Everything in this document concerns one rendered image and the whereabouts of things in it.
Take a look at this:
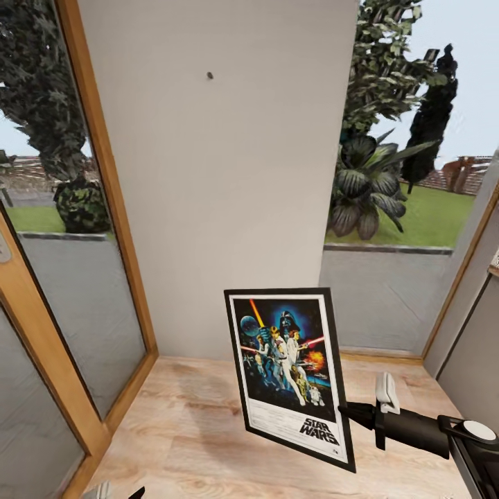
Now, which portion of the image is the poster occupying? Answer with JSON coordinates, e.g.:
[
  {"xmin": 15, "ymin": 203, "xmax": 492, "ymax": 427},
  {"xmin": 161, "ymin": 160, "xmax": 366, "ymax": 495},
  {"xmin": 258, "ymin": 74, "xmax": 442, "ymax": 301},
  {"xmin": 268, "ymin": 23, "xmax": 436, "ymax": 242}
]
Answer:
[{"xmin": 224, "ymin": 287, "xmax": 356, "ymax": 474}]

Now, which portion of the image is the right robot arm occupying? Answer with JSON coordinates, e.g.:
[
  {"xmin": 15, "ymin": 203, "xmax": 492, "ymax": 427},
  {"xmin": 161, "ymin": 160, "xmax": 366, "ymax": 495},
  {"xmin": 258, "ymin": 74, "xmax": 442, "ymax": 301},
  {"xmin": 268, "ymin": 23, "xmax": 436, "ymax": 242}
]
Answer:
[{"xmin": 338, "ymin": 372, "xmax": 499, "ymax": 499}]

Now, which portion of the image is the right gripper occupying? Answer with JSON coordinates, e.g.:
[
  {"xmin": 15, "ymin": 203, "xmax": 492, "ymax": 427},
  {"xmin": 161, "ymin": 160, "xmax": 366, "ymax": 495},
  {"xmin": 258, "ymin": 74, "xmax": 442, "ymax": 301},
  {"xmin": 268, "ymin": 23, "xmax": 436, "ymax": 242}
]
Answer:
[{"xmin": 338, "ymin": 400, "xmax": 423, "ymax": 451}]

